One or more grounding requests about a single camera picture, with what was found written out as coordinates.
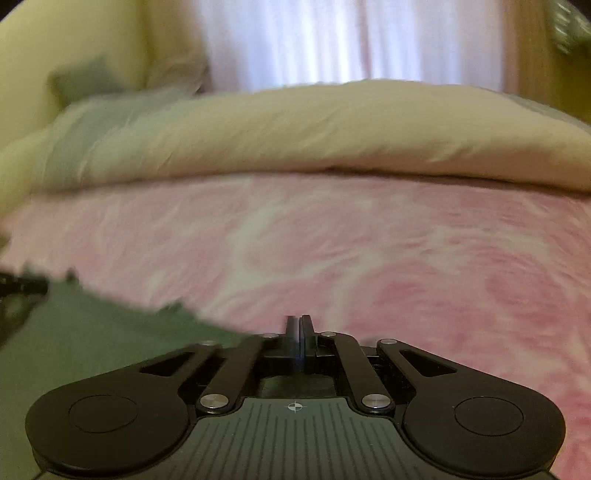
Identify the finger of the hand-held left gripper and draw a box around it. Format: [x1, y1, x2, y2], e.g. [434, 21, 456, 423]
[0, 298, 37, 347]
[0, 272, 49, 297]

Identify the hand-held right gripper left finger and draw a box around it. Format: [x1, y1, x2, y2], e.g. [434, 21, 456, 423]
[139, 315, 301, 415]

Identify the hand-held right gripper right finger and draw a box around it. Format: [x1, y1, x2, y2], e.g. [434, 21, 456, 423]
[300, 315, 456, 417]

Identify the grey-green garment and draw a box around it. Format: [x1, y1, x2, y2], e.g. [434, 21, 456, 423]
[0, 268, 287, 480]

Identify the pink patterned bedsheet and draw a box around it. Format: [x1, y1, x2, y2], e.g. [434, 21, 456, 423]
[0, 173, 591, 480]

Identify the cream and grey duvet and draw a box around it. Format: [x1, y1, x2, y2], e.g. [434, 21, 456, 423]
[0, 79, 591, 215]

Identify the grey pillow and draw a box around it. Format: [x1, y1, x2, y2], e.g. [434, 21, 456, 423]
[46, 58, 126, 110]

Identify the white and tan curtain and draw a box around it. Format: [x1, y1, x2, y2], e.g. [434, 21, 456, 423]
[143, 0, 555, 97]

